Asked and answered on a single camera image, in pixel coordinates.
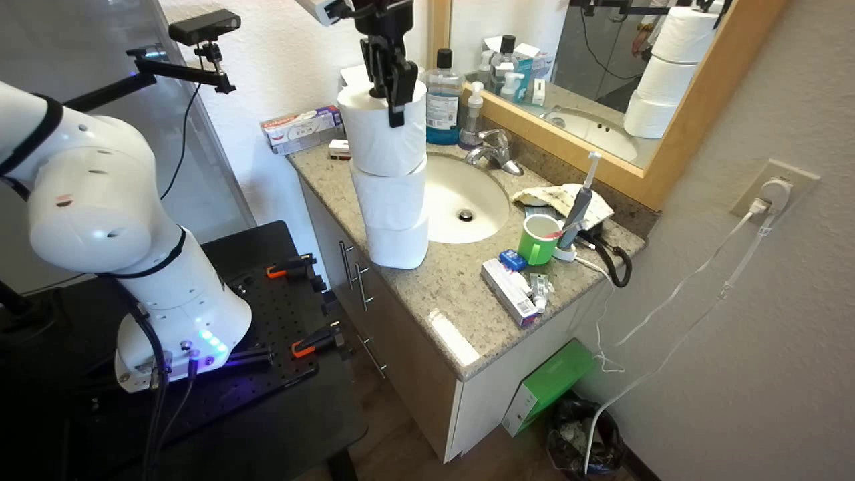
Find green mug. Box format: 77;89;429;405
516;212;563;269

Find beige wall outlet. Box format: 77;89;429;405
729;157;822;230

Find electric toothbrush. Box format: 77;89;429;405
556;150;604;265

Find black external camera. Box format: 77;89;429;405
169;8;242;46

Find cream fabric pouch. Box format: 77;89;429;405
511;181;618;234

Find metal cabinet handle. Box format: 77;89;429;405
342;242;376;309
357;334;389;383

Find white sink basin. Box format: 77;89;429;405
421;155;516;245

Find blue mouthwash bottle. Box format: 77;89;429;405
424;47;465;147

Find wood framed mirror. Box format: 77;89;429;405
424;0;790;213

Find orange black clamp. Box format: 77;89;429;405
265;253;317;284
289;322;345;363

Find vanity cabinet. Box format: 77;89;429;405
302;185;598;464

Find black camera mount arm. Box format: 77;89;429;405
49;42;238;118

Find grey robot base cables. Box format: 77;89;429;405
137;304;202;481

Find black robot table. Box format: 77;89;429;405
0;218;369;481

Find black camera cable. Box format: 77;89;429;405
158;82;202;204

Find black cord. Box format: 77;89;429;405
576;226;635;290

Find white printed carton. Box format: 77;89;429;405
260;105;345;155

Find white toothpaste box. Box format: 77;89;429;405
477;256;544;330

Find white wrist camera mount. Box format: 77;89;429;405
294;0;357;26

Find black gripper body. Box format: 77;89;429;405
353;0;420;89

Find green cardboard box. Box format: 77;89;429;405
501;336;598;437

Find white tissue roll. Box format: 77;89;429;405
333;81;429;178
348;157;429;232
364;216;432;272

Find white power cable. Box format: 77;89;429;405
591;198;771;376
580;178;794;476

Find small clear soap bottle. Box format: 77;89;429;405
459;81;488;151

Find black trash bin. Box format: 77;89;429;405
542;396;630;481

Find crumpled clear wrapper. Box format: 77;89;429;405
523;269;556;314

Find chrome faucet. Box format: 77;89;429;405
465;125;530;178

